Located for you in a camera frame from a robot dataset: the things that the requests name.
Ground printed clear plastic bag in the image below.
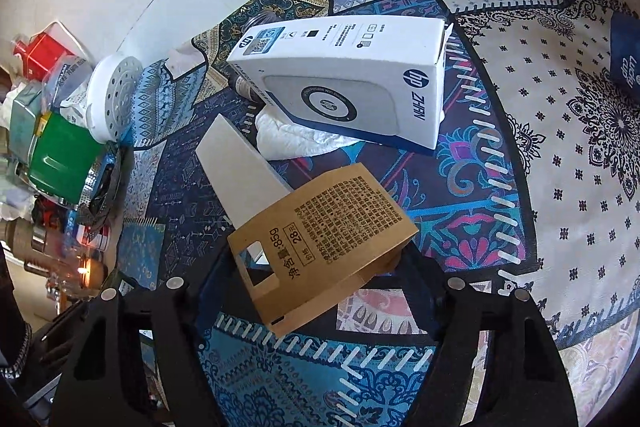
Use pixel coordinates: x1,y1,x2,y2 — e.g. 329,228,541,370
42,57,96,118

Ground bottle with white label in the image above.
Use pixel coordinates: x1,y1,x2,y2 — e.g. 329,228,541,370
231,8,283,104

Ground perforated metal strip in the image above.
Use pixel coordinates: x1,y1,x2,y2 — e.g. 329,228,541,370
79,147,123,224

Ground red box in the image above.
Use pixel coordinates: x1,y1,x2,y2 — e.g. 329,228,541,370
12,22,78,78

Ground crumpled white tissue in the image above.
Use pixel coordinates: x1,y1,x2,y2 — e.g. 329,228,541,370
256,109,361,160

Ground navy blue packet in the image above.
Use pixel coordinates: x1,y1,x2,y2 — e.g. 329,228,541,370
609,12,640,98

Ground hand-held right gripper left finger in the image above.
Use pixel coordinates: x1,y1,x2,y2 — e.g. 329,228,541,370
50,247,261,427

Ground white cardboard insert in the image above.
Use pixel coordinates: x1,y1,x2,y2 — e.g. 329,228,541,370
195,114,293,230

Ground white printed cardboard box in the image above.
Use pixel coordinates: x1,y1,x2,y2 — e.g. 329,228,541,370
226,16,453,151

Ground white paper scrap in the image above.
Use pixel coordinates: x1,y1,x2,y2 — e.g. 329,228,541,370
165,38,208,75

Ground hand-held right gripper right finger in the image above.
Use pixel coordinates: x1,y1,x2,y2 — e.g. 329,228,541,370
395,248,576,427

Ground patterned blue cream blanket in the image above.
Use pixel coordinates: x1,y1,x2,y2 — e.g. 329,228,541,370
117,0,640,427

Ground white round perforated lid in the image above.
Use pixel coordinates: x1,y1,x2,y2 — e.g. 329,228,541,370
85,55,143,142

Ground green box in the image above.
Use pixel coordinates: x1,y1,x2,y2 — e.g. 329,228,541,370
27,112,108,202

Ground teal box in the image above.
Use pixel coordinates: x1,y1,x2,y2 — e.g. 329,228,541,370
9,87,47,158

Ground brown printed paper box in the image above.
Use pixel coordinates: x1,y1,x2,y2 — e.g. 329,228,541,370
227,166,420,338

